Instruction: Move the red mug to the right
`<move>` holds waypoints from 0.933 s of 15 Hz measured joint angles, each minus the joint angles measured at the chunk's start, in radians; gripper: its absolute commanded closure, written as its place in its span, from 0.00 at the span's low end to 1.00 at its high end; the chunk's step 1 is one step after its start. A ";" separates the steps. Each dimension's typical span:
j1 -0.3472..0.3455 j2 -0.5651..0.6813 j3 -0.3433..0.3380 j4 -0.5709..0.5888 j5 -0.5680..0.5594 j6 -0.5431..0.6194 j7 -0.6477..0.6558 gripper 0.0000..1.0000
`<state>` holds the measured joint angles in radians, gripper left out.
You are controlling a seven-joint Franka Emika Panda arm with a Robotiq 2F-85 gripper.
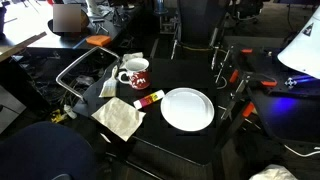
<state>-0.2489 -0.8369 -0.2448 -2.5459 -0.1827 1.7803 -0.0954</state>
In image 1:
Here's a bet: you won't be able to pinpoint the red mug white interior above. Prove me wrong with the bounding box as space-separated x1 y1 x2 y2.
118 58 150 90

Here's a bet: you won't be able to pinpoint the white round plate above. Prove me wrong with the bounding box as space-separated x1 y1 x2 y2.
160 88 215 132

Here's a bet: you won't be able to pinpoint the beige folded cloth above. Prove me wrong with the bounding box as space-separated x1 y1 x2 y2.
92 97 146 141

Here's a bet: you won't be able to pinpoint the paint brush pale bristles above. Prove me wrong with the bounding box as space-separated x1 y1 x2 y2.
99 65 118 98

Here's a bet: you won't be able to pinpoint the black office chair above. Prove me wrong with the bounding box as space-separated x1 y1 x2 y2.
170 0 231 61

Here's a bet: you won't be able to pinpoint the orange sponge block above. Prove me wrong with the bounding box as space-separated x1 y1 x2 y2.
86 35 111 46

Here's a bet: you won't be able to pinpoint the yellow white plug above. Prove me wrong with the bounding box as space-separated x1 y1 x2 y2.
50 105 77 123

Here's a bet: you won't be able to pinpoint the dark blue chair back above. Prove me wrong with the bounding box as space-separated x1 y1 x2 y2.
0 122 97 180

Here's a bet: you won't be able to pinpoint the white crumpled bag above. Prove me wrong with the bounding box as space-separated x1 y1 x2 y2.
248 164 298 180

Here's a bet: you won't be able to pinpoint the metal chair frame handle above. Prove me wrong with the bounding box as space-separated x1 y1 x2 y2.
55 46 121 104

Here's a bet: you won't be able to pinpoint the black clamp orange handles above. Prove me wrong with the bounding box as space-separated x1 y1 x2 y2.
215 46 277 120

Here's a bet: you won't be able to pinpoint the white cable on floor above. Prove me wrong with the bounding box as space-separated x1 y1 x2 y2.
283 143 320 158

